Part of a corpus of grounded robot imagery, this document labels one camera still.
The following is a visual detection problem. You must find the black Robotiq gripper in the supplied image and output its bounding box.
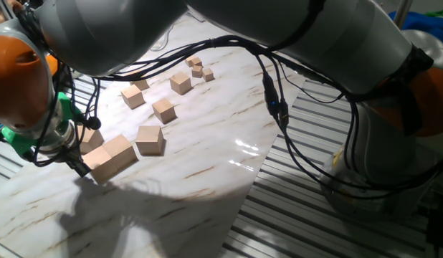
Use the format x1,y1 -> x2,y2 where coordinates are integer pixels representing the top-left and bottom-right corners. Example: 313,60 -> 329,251
45,143 -> 92,178

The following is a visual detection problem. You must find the large wooden cube block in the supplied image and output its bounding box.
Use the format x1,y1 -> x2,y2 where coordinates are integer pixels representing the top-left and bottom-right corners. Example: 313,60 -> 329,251
102,134 -> 139,171
169,71 -> 193,96
76,125 -> 105,156
135,125 -> 166,157
130,78 -> 151,91
81,145 -> 119,186
151,97 -> 178,125
120,84 -> 146,110

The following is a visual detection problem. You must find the white marble pattern mat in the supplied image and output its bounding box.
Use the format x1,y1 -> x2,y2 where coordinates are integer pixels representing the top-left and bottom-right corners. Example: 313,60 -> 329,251
0,14 -> 308,258

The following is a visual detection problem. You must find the aluminium profile beam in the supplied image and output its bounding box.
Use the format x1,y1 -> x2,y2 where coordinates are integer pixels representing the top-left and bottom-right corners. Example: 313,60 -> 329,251
393,0 -> 415,29

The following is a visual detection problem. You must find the blue bag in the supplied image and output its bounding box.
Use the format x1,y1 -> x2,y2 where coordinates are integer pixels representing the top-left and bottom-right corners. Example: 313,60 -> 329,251
388,10 -> 443,41

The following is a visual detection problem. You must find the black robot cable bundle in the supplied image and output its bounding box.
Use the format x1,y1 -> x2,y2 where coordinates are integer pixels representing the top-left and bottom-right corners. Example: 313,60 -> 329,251
13,34 -> 443,201

